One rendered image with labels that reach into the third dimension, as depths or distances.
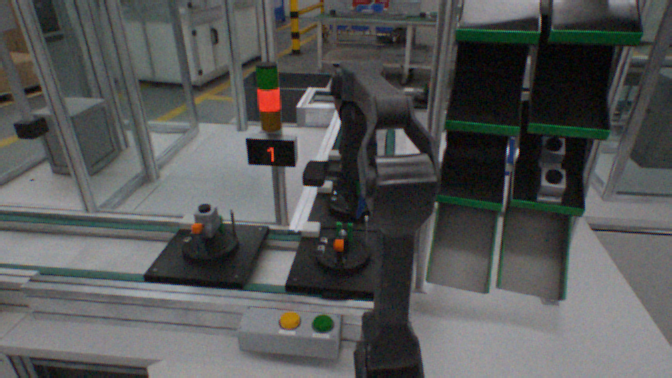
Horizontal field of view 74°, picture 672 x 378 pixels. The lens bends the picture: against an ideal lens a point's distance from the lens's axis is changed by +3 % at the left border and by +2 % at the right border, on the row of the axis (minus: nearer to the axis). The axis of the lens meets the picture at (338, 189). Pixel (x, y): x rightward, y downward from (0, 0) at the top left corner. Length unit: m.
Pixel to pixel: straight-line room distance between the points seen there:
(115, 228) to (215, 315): 0.48
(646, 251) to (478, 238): 0.90
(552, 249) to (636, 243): 0.76
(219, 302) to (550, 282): 0.72
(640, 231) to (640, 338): 0.61
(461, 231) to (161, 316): 0.72
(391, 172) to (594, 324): 0.88
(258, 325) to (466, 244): 0.49
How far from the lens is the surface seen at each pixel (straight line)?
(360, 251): 1.10
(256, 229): 1.24
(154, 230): 1.36
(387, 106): 0.51
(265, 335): 0.97
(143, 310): 1.15
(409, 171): 0.47
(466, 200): 0.92
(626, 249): 1.83
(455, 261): 1.04
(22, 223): 1.59
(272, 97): 1.06
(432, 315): 1.15
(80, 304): 1.22
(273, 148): 1.10
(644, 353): 1.25
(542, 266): 1.08
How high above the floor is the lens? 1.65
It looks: 29 degrees down
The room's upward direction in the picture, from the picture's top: straight up
